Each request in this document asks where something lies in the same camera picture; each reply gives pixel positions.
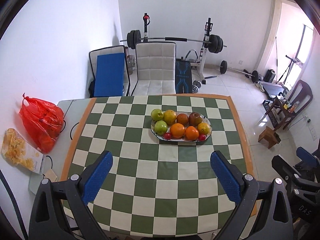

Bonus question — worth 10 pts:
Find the small red tomato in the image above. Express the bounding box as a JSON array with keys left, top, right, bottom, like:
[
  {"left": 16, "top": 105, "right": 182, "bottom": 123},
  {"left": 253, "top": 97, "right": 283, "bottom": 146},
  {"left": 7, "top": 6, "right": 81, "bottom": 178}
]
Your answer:
[
  {"left": 198, "top": 134, "right": 206, "bottom": 141},
  {"left": 163, "top": 132, "right": 171, "bottom": 140}
]

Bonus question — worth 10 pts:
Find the floor barbell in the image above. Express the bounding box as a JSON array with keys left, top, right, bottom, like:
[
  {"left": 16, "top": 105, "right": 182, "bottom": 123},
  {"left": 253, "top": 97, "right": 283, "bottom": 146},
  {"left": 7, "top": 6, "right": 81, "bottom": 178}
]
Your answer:
[{"left": 220, "top": 60, "right": 259, "bottom": 83}]

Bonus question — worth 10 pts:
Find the white barbell rack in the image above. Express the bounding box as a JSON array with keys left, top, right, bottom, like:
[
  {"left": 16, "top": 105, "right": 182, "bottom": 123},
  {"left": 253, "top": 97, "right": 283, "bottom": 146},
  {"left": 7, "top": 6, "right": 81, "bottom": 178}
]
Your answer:
[{"left": 190, "top": 17, "right": 217, "bottom": 85}]

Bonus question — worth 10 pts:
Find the dark red orange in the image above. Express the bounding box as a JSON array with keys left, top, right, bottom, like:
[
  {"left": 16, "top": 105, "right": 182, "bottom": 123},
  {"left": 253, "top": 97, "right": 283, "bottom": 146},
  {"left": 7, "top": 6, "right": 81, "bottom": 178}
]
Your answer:
[{"left": 176, "top": 113, "right": 189, "bottom": 126}]

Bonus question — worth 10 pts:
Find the yellow lemon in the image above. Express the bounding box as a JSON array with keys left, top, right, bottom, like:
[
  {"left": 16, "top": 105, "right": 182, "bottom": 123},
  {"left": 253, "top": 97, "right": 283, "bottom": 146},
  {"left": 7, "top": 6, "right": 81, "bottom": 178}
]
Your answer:
[{"left": 197, "top": 122, "right": 211, "bottom": 135}]

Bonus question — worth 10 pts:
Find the yellow orange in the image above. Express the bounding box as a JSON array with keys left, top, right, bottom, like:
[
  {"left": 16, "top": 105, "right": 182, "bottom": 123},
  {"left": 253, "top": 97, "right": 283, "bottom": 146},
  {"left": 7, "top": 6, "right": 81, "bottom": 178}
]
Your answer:
[{"left": 163, "top": 109, "right": 177, "bottom": 126}]

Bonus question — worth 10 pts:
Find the red plastic bag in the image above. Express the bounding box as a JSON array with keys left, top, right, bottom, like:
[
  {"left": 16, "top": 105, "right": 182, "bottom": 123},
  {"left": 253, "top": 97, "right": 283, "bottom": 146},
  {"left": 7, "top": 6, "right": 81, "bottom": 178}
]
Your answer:
[{"left": 19, "top": 95, "right": 64, "bottom": 153}]

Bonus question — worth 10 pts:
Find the white padded chair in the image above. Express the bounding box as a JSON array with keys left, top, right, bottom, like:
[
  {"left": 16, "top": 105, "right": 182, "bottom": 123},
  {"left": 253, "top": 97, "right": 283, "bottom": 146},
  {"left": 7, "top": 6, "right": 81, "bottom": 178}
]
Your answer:
[{"left": 132, "top": 42, "right": 176, "bottom": 96}]

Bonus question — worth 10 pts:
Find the green apple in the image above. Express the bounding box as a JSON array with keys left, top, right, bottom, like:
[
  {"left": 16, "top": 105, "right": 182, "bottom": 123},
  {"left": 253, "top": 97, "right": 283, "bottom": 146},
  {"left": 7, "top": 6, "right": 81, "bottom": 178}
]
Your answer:
[
  {"left": 151, "top": 109, "right": 164, "bottom": 122},
  {"left": 154, "top": 120, "right": 168, "bottom": 135}
]

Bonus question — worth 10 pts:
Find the green checkered tablecloth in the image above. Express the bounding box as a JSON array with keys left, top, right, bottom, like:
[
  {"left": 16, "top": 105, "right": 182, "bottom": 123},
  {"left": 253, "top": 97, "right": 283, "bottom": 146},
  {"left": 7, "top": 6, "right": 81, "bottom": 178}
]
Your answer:
[{"left": 62, "top": 94, "right": 253, "bottom": 237}]

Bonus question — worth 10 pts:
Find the large bright orange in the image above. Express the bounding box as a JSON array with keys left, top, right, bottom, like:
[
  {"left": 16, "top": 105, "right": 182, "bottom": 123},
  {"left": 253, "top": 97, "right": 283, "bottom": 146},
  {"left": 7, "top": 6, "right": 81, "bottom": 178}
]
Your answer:
[{"left": 170, "top": 123, "right": 185, "bottom": 139}]

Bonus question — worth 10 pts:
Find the barbell on rack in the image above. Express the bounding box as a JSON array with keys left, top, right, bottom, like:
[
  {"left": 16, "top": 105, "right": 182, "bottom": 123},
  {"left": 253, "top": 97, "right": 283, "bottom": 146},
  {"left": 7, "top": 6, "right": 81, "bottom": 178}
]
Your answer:
[{"left": 120, "top": 30, "right": 227, "bottom": 54}]

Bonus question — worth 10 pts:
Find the dark red apple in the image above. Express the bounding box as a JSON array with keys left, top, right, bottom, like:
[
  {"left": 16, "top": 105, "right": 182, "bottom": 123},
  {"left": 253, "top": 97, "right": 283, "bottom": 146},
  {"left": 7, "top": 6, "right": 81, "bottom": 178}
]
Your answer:
[{"left": 189, "top": 112, "right": 203, "bottom": 127}]

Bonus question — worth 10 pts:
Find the black blue exercise bench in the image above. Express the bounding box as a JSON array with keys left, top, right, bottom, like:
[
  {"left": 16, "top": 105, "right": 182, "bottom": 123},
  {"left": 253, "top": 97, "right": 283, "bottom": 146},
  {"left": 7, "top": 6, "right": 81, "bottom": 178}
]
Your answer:
[{"left": 175, "top": 59, "right": 192, "bottom": 94}]

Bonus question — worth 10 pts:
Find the oval floral plate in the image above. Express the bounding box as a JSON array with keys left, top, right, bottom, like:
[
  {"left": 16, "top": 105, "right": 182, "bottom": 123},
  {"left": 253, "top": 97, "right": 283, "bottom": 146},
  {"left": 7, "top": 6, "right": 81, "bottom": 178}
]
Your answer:
[{"left": 150, "top": 112, "right": 212, "bottom": 142}]

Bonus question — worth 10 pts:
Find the dark wooden chair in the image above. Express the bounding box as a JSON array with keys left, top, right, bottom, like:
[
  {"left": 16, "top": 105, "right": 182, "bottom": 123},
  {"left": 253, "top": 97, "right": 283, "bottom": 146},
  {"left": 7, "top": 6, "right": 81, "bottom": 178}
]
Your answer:
[{"left": 265, "top": 80, "right": 313, "bottom": 131}]

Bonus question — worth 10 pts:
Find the small wooden stool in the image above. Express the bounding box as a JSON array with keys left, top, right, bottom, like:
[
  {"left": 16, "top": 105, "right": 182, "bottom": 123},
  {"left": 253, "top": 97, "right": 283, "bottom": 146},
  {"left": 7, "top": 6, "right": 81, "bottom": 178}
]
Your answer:
[{"left": 258, "top": 126, "right": 281, "bottom": 149}]

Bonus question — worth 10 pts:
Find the cereal box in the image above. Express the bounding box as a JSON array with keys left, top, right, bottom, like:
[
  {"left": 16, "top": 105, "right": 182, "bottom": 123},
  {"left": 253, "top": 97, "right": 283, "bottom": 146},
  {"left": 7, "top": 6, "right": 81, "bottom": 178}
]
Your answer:
[{"left": 1, "top": 128, "right": 44, "bottom": 174}]

